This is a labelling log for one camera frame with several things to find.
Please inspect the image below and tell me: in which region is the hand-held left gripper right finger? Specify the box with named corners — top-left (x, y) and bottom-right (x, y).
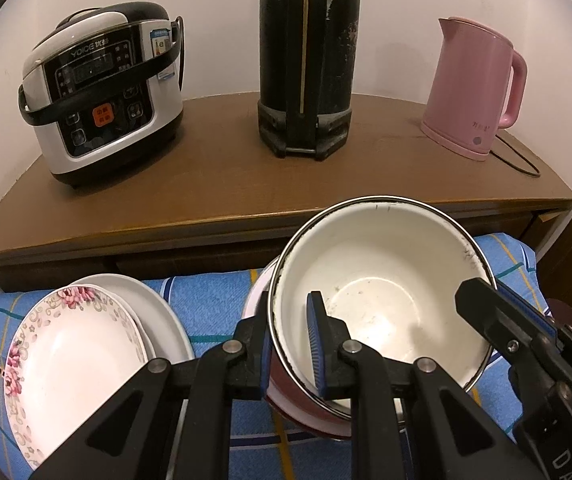
top-left (306, 291), bottom-right (537, 480)

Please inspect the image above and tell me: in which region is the brown wooden cabinet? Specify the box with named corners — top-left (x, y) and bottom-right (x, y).
top-left (0, 92), bottom-right (572, 292)

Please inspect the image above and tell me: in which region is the red plastic bowl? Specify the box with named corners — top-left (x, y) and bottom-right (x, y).
top-left (265, 355), bottom-right (353, 423)

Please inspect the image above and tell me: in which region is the red rose white plate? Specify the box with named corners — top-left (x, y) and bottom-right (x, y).
top-left (116, 296), bottom-right (159, 363)

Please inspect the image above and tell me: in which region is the blue checked blanket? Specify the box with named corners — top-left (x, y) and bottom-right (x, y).
top-left (0, 232), bottom-right (539, 480)

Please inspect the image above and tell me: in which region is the black thermos flask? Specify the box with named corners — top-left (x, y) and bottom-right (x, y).
top-left (257, 0), bottom-right (365, 160)

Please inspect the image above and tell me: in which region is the black kettle cable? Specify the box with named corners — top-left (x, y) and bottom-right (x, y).
top-left (488, 132), bottom-right (542, 179)

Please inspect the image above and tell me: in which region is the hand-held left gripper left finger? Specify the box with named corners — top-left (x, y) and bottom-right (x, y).
top-left (30, 292), bottom-right (275, 480)

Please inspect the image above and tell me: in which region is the pink plastic bowl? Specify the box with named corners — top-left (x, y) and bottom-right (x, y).
top-left (242, 259), bottom-right (407, 442)

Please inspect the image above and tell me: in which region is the white enamel bowl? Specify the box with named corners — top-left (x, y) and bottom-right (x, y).
top-left (267, 196), bottom-right (495, 411)

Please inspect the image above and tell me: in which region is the pink floral rim plate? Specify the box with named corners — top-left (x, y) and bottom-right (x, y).
top-left (4, 284), bottom-right (149, 471)

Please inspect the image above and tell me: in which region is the silver black rice cooker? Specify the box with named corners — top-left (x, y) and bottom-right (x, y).
top-left (18, 2), bottom-right (185, 191)

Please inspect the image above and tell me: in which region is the pink electric kettle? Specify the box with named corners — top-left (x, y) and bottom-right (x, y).
top-left (420, 16), bottom-right (528, 162)

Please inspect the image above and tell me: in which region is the plain white plate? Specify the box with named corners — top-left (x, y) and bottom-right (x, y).
top-left (83, 273), bottom-right (197, 362)

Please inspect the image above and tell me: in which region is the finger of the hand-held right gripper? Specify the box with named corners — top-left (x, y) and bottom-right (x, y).
top-left (455, 277), bottom-right (559, 386)
top-left (495, 282), bottom-right (572, 356)

